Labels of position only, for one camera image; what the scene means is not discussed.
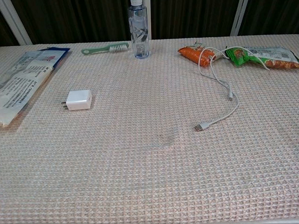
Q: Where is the clear plastic water bottle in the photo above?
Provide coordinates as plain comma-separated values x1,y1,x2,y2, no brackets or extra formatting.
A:
127,0,150,60

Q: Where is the white printed plastic bag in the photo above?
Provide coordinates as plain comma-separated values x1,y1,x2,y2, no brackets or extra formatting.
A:
0,50,68,128

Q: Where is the dark curtain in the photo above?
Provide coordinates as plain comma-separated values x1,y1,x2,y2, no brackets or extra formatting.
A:
0,0,299,48

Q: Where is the white USB cable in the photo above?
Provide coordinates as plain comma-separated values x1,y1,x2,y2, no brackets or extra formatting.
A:
190,45,273,134

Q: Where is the green and orange snack bag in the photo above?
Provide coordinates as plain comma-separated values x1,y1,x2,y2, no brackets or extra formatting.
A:
224,43,299,72

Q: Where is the pink woven tablecloth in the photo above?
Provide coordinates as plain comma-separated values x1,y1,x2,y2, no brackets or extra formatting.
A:
0,33,299,224

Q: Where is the white slanted frame post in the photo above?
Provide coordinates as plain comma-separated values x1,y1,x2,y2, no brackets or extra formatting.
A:
228,0,253,37
0,0,33,47

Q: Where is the white USB wall charger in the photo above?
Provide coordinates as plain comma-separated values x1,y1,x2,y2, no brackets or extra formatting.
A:
60,88,93,112

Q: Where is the white upright frame post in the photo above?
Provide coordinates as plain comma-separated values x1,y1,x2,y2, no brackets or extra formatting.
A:
140,0,152,40

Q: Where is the green white-bristle brush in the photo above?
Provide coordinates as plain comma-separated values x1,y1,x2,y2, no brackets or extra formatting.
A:
81,42,130,56

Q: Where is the blue and white packet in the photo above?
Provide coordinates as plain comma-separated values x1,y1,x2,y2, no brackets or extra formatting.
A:
36,47,72,70

